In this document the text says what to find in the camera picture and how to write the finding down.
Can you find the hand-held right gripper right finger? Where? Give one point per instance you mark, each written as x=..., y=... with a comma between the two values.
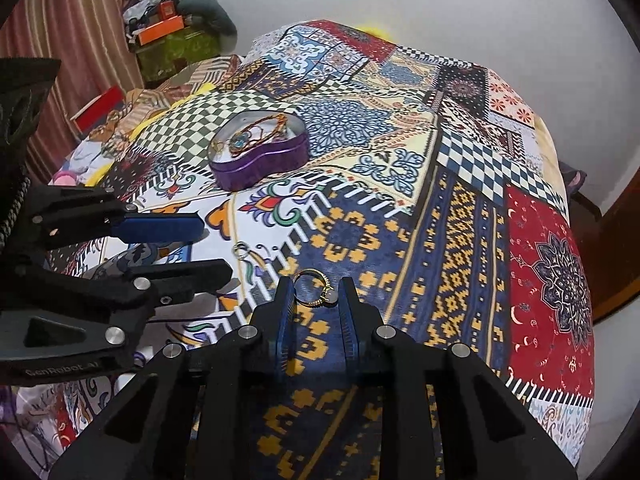
x=350, y=320

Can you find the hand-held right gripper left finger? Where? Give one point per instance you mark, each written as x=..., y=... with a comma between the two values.
x=285, y=310

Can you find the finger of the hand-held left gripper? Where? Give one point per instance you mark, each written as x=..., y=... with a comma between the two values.
x=190, y=277
x=160, y=226

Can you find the purple heart-shaped tin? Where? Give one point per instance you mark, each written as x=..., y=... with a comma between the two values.
x=260, y=165

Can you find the red box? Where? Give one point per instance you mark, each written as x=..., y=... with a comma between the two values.
x=97, y=105

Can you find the striped red curtain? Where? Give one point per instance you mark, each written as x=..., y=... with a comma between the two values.
x=65, y=25

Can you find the patchwork printed blanket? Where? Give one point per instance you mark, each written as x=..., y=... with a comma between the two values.
x=350, y=230

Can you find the long orange box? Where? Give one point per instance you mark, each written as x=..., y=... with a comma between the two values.
x=160, y=31

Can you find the white plastic bags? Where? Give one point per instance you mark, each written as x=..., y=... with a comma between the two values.
x=145, y=5

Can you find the striped orange bedsheet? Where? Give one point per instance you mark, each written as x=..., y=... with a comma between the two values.
x=200, y=72

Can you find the small orange box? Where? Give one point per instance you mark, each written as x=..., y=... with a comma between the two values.
x=167, y=8

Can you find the dark green cushion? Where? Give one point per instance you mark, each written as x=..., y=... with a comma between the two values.
x=207, y=15

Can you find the dark grey bag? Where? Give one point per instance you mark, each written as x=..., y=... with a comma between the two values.
x=575, y=180

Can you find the yellow plastic object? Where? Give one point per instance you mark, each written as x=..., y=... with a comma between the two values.
x=372, y=30

